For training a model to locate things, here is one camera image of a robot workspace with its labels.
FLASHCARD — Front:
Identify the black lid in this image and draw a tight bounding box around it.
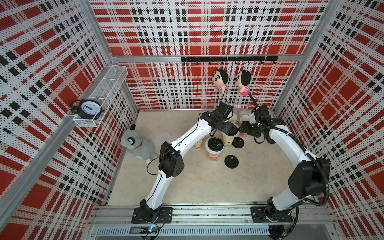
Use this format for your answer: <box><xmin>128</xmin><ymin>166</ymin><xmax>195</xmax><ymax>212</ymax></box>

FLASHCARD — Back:
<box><xmin>227</xmin><ymin>124</ymin><xmax>238</xmax><ymax>136</ymax></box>
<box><xmin>232</xmin><ymin>137</ymin><xmax>245</xmax><ymax>149</ymax></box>
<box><xmin>208</xmin><ymin>138</ymin><xmax>224</xmax><ymax>148</ymax></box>
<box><xmin>224</xmin><ymin>155</ymin><xmax>239</xmax><ymax>169</ymax></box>

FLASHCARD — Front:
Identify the paper milk tea cup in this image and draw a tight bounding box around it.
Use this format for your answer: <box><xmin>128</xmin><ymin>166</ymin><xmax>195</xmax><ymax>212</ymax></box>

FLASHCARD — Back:
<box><xmin>208</xmin><ymin>152</ymin><xmax>221</xmax><ymax>161</ymax></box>
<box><xmin>222</xmin><ymin>136</ymin><xmax>234</xmax><ymax>148</ymax></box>
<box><xmin>194</xmin><ymin>139</ymin><xmax>203</xmax><ymax>150</ymax></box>

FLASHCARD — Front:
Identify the black lid front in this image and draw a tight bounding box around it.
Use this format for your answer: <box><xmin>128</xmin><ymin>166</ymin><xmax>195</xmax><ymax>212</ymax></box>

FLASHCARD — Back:
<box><xmin>224</xmin><ymin>155</ymin><xmax>239</xmax><ymax>169</ymax></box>

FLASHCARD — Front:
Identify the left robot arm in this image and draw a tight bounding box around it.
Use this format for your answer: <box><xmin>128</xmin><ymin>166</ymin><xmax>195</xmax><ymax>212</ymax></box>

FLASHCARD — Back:
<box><xmin>140</xmin><ymin>102</ymin><xmax>234</xmax><ymax>221</ymax></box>

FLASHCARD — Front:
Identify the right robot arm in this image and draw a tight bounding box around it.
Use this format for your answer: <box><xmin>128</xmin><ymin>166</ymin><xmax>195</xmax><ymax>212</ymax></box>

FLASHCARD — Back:
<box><xmin>239</xmin><ymin>105</ymin><xmax>330</xmax><ymax>222</ymax></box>

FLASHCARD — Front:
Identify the small white clock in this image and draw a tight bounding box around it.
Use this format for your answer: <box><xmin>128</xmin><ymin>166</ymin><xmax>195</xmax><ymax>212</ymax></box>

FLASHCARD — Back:
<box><xmin>239</xmin><ymin>110</ymin><xmax>251</xmax><ymax>117</ymax></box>

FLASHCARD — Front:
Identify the plush doll blue striped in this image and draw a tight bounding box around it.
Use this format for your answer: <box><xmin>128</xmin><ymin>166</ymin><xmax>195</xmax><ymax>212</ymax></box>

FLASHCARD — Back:
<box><xmin>213</xmin><ymin>70</ymin><xmax>229</xmax><ymax>96</ymax></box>

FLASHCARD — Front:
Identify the plush doll pink striped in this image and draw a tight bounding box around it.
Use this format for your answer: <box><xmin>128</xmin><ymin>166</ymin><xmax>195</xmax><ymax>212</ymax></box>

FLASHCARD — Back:
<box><xmin>236</xmin><ymin>70</ymin><xmax>251</xmax><ymax>97</ymax></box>

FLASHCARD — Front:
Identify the grey plush toy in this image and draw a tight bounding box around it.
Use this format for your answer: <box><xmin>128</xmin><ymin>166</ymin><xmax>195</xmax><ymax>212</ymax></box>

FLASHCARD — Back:
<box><xmin>121</xmin><ymin>124</ymin><xmax>157</xmax><ymax>164</ymax></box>

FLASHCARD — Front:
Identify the black round alarm clock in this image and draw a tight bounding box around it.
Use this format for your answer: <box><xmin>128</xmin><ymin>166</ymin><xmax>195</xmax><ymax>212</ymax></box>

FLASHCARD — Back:
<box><xmin>70</xmin><ymin>100</ymin><xmax>103</xmax><ymax>120</ymax></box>

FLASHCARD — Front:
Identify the black hook rail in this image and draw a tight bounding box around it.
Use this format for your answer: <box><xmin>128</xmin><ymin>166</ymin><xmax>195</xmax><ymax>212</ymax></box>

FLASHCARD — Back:
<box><xmin>181</xmin><ymin>56</ymin><xmax>279</xmax><ymax>63</ymax></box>

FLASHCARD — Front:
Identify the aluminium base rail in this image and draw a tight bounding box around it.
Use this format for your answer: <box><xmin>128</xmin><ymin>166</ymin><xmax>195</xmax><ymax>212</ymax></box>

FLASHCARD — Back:
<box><xmin>84</xmin><ymin>203</ymin><xmax>343</xmax><ymax>240</ymax></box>

